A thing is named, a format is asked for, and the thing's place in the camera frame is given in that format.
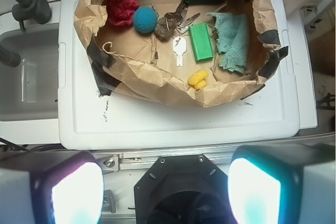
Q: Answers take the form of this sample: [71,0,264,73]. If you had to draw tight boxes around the white plastic bin lid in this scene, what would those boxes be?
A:
[58,0,300,150]

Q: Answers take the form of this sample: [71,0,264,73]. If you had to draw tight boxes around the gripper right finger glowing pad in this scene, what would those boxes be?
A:
[228,144,335,223]

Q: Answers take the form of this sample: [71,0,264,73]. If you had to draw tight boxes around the grey toy sink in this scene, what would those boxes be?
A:
[0,22,61,146]

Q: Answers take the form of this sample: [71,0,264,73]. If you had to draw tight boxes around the blue-green cloth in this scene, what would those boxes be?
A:
[207,12,249,74]

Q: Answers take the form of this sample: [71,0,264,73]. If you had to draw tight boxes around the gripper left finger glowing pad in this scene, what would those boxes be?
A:
[1,151,104,223]

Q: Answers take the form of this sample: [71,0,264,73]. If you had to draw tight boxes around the silver key bunch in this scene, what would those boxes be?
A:
[164,0,201,34]

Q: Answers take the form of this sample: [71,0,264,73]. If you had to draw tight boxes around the red crumpled paper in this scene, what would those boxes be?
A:
[106,0,140,26]

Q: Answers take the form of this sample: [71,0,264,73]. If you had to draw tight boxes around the yellow rubber duck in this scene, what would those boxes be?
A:
[188,70,208,90]

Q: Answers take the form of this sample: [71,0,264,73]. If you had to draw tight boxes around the blue textured ball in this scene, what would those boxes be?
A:
[133,7,158,34]

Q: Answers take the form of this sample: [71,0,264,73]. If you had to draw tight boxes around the brown rock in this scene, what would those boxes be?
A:
[154,17,176,41]

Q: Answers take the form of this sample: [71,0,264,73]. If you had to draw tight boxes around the brown paper bag tray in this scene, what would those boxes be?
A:
[74,0,288,108]

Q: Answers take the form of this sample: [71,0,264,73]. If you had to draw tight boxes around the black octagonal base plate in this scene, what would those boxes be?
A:
[134,154,237,223]

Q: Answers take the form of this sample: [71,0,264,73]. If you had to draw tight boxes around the white single key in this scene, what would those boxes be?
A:
[172,36,187,67]

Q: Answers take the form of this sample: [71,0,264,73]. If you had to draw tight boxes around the green rectangular block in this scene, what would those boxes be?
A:
[189,23,214,62]

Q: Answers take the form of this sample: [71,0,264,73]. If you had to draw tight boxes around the dark grey toy faucet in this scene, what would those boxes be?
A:
[0,0,52,68]

